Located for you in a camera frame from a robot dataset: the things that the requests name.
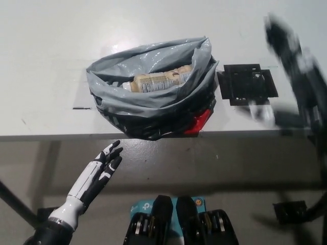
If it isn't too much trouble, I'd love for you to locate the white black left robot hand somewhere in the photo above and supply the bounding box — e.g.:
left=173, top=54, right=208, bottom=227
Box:
left=66, top=139, right=124, bottom=209

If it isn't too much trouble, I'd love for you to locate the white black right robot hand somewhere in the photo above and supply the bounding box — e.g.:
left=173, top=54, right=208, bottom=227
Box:
left=264, top=14, right=308, bottom=67

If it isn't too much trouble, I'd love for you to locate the beige protein shake bottle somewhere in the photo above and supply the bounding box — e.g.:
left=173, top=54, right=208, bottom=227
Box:
left=122, top=65, right=193, bottom=93

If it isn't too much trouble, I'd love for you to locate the grey and black plastic bag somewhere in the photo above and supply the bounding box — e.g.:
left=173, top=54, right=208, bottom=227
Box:
left=85, top=35, right=220, bottom=140

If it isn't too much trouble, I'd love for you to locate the black tape marker square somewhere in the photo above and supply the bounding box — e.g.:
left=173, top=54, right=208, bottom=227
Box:
left=217, top=63, right=279, bottom=107

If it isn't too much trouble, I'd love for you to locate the black ribbed robot body block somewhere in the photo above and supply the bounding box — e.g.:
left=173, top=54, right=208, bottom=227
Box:
left=175, top=195, right=235, bottom=245
left=124, top=195, right=174, bottom=245

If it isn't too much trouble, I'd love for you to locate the black metal table leg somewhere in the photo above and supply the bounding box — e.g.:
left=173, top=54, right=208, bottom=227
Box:
left=0, top=180, right=39, bottom=230
left=303, top=190, right=327, bottom=223

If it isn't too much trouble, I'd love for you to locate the red plastic item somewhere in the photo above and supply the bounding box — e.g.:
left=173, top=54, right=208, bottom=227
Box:
left=183, top=108, right=214, bottom=136

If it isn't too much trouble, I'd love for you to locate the black table foot plate right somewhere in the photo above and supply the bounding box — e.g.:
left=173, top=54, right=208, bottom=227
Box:
left=272, top=201, right=307, bottom=225

